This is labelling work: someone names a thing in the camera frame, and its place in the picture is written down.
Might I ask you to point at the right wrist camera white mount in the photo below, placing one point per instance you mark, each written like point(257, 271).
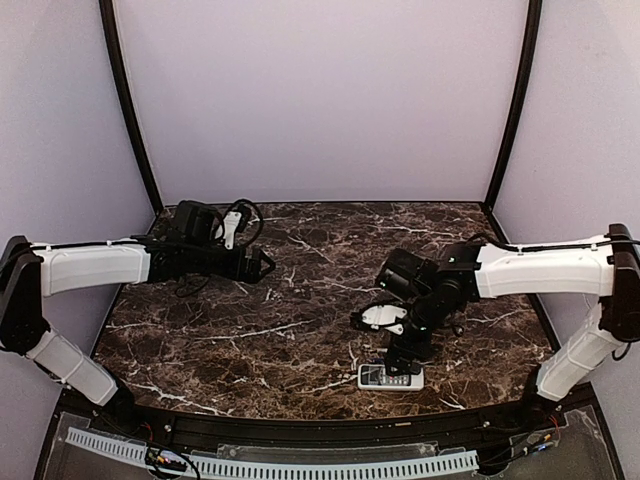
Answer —
point(380, 316)

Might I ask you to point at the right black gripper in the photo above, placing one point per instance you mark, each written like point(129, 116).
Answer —
point(401, 355)

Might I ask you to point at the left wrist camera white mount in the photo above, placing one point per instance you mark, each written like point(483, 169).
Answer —
point(236, 218)

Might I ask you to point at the left black frame post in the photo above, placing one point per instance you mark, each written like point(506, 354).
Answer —
point(127, 107)

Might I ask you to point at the black frame post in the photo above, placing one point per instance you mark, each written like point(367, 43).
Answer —
point(127, 107)
point(523, 73)

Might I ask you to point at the black front rail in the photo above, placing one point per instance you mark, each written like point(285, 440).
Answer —
point(464, 427)

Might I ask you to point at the white remote control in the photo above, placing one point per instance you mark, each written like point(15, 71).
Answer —
point(374, 377)

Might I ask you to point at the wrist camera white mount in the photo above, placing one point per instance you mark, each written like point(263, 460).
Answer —
point(380, 316)
point(236, 218)

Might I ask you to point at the right black frame post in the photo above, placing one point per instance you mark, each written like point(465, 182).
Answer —
point(523, 73)

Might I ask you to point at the white slotted cable duct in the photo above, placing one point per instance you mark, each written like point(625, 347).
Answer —
point(235, 462)

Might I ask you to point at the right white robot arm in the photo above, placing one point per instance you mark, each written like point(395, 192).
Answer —
point(606, 266)

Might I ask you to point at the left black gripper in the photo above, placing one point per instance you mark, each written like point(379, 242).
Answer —
point(247, 263)

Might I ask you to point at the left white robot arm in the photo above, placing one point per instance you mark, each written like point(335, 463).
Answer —
point(200, 240)

